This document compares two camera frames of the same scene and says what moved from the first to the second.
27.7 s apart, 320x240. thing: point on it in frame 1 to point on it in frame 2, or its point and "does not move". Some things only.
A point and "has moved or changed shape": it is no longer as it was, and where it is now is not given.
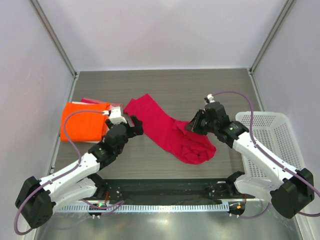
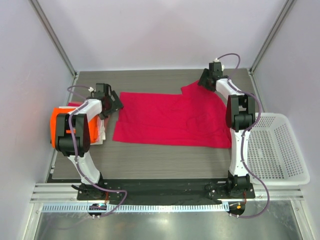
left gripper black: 137,130 to 116,105
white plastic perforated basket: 272,131 does not move
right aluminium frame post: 279,20 does not move
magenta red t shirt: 185,143 has moved or changed shape
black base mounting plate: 171,191 does not move
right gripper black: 194,125 to 202,79
